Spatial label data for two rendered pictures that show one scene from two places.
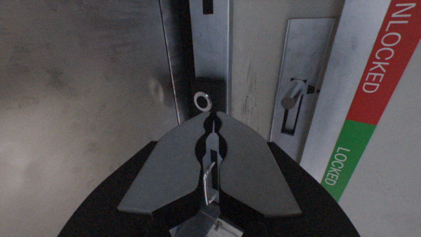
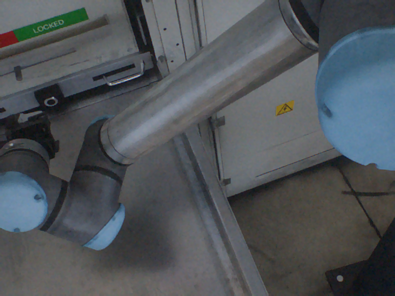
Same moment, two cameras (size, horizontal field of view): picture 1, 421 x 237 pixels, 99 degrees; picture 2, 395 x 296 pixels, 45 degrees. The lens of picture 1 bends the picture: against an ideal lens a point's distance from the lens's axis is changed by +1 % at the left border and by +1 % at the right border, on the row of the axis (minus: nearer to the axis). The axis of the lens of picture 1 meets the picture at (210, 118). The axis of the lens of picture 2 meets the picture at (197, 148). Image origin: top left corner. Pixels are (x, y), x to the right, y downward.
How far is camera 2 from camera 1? 1.02 m
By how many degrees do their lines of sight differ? 34
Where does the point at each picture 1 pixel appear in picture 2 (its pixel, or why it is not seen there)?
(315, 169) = (47, 49)
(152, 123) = (70, 128)
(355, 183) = (51, 14)
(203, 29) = (13, 108)
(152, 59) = not seen: hidden behind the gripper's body
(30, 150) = (63, 174)
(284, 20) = not seen: outside the picture
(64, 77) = not seen: hidden behind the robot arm
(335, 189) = (64, 17)
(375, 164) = (32, 17)
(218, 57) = (23, 98)
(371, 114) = (8, 34)
